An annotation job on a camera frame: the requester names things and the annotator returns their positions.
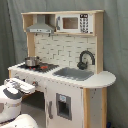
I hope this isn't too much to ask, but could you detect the grey cabinet door handle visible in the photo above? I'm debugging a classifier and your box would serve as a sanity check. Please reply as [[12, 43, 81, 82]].
[[48, 101, 53, 119]]

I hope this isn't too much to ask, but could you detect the black toy stovetop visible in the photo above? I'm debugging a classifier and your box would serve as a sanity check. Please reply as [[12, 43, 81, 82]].
[[21, 62, 57, 73]]

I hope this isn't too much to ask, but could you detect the grey range hood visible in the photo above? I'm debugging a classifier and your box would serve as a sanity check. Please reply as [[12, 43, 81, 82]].
[[26, 15, 55, 34]]

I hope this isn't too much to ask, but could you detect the white toy microwave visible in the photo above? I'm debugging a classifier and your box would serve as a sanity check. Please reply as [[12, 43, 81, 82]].
[[56, 14, 94, 34]]

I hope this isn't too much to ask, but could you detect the grey toy sink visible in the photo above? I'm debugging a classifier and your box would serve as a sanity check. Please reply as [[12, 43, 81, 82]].
[[53, 67, 93, 81]]

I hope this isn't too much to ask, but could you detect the grey ice dispenser panel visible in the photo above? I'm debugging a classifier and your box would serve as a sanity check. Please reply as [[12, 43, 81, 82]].
[[56, 93, 72, 120]]

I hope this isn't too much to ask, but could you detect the wooden toy kitchen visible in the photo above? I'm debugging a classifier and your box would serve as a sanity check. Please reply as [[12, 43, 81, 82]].
[[9, 10, 116, 128]]

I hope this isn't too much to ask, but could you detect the black toy faucet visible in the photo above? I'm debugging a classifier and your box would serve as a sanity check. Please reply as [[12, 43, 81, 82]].
[[76, 50, 96, 71]]

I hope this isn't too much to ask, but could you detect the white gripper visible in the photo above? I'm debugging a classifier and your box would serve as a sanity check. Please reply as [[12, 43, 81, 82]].
[[4, 78, 35, 94]]

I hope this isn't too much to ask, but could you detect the silver toy pot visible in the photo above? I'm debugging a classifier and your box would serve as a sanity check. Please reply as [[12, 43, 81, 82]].
[[25, 56, 40, 67]]

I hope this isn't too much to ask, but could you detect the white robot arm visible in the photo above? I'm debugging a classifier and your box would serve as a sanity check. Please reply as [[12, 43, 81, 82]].
[[0, 78, 39, 128]]

